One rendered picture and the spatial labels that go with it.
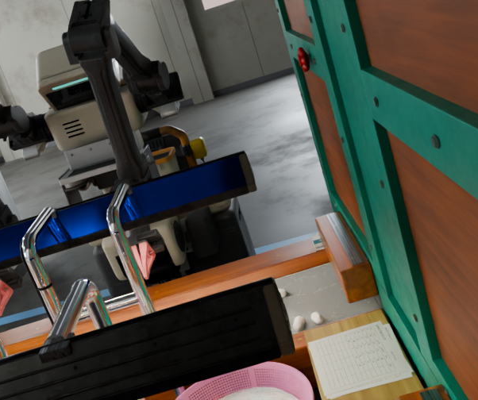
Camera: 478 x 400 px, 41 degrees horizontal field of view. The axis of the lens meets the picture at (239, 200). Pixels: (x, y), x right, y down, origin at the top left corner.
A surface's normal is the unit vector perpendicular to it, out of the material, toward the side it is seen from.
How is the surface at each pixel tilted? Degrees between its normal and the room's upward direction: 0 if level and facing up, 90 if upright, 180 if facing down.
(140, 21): 90
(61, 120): 98
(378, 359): 0
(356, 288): 90
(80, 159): 90
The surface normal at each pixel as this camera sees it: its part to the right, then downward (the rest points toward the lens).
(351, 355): -0.29, -0.90
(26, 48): -0.03, 0.33
